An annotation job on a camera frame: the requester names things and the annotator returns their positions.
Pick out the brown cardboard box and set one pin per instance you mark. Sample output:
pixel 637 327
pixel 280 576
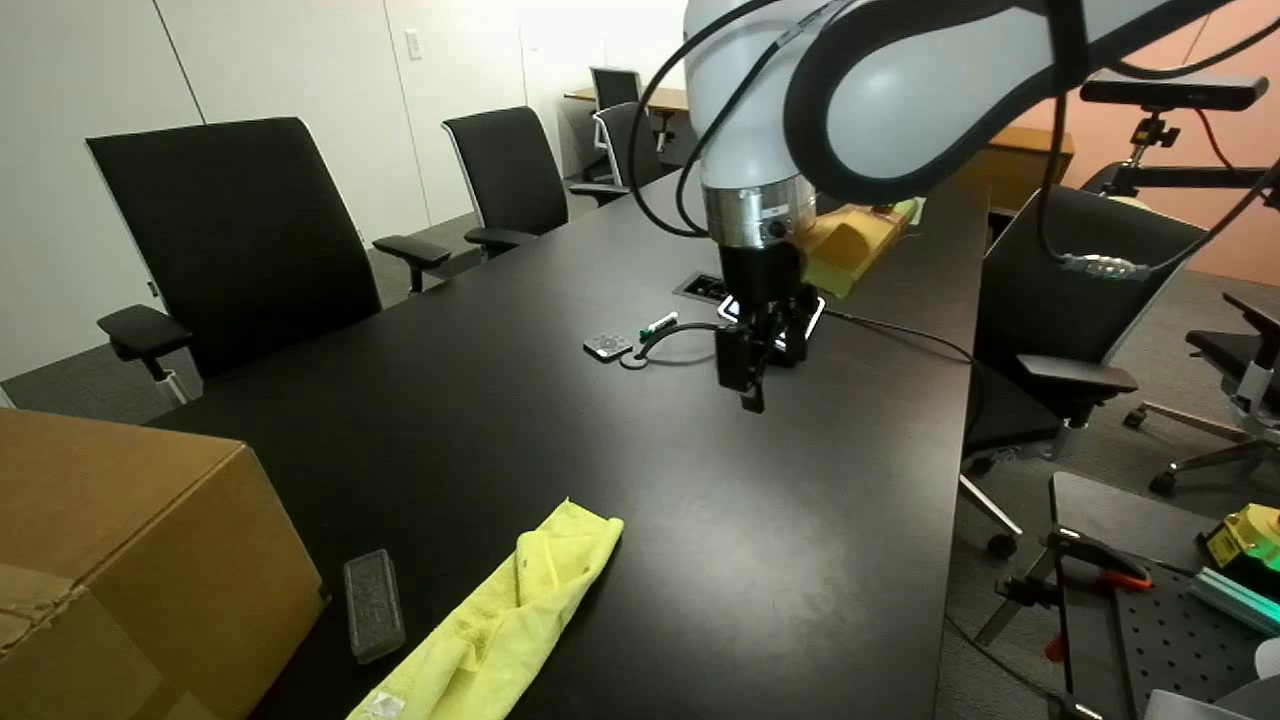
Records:
pixel 143 572

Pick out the green yellow box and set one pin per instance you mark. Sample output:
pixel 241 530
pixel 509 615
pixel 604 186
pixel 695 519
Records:
pixel 1247 535

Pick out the red handled pliers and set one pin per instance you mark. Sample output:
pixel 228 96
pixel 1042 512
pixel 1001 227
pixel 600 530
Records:
pixel 1074 545

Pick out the yellow towel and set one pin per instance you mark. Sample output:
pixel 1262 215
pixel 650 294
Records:
pixel 486 655

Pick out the small black phone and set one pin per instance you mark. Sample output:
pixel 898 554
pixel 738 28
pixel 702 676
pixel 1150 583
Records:
pixel 604 351

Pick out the far grey office chair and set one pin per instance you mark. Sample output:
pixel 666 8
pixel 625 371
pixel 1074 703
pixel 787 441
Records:
pixel 634 158

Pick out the large black office chair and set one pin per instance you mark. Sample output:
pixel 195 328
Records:
pixel 247 239

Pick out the black camera on tripod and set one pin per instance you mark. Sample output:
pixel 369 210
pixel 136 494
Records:
pixel 1159 96

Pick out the office chair far right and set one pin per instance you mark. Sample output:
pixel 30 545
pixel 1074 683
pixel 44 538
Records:
pixel 1250 429

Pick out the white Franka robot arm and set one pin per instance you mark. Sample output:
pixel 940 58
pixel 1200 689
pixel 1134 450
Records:
pixel 861 103

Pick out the black chair right side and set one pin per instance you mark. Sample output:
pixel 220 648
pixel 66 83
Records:
pixel 1060 285

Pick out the wooden sideboard cabinet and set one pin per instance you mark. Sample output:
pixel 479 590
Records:
pixel 1012 158

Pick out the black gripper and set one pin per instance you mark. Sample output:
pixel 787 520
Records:
pixel 776 319

